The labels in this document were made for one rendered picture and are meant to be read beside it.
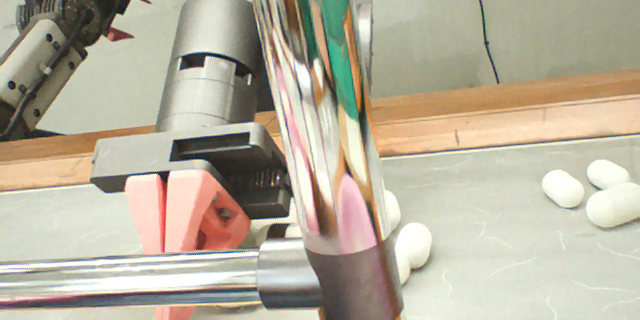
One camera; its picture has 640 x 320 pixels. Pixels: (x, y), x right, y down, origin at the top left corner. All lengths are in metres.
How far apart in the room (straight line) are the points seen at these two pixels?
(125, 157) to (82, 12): 0.89
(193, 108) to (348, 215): 0.23
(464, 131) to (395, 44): 1.94
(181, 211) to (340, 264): 0.19
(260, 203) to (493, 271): 0.13
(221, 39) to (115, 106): 2.52
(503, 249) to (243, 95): 0.17
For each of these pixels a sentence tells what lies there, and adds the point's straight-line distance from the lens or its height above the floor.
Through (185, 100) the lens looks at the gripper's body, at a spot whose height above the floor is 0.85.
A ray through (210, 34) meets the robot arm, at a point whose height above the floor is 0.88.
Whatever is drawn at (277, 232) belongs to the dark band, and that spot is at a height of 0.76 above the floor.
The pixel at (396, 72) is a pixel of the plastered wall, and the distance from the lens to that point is 2.51.
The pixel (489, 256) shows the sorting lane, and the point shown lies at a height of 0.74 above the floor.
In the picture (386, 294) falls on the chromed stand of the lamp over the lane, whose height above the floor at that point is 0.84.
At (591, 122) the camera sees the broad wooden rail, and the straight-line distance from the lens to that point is 0.56.
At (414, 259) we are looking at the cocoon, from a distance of 0.37.
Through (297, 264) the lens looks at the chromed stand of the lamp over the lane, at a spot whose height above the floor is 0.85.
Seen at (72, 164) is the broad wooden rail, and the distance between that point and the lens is 0.71.
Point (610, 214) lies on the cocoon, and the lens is 0.40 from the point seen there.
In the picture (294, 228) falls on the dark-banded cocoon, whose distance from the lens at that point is 0.41.
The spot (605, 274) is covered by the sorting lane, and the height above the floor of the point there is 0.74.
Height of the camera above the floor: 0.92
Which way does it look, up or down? 17 degrees down
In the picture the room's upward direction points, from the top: 11 degrees counter-clockwise
